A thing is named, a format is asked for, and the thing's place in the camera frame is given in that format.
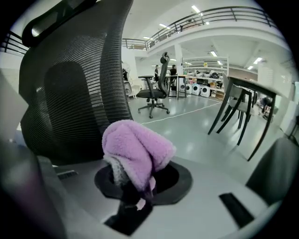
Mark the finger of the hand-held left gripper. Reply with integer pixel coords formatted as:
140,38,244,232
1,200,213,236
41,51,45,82
0,70,29,145

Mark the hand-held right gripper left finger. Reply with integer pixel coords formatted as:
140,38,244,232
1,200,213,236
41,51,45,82
38,156,124,239

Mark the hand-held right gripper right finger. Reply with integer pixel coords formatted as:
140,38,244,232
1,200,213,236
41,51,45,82
130,156,269,239

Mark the black mesh office chair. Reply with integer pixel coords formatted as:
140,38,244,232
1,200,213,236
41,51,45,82
18,0,299,206

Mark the purple cloth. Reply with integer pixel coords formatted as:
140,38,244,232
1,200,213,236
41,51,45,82
102,119,176,210

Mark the grey chair with black legs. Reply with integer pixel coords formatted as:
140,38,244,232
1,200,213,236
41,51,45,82
216,72,257,147

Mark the black balcony railing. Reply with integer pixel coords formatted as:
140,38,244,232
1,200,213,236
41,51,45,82
122,6,279,51
0,31,29,56

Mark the row of white round appliances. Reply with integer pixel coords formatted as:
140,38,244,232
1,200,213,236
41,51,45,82
178,70,225,98

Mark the grey pod on black stand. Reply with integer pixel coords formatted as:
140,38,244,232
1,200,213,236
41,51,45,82
123,80,133,97

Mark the white vanity table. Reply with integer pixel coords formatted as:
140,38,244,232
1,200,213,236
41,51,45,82
131,78,143,100

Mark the wooden storage shelf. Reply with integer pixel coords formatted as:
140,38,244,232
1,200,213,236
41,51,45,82
182,56,230,100

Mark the white floor cable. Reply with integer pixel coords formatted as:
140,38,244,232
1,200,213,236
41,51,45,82
140,99,224,126

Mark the black frame wooden table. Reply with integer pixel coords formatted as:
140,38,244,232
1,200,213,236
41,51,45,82
165,74,188,100

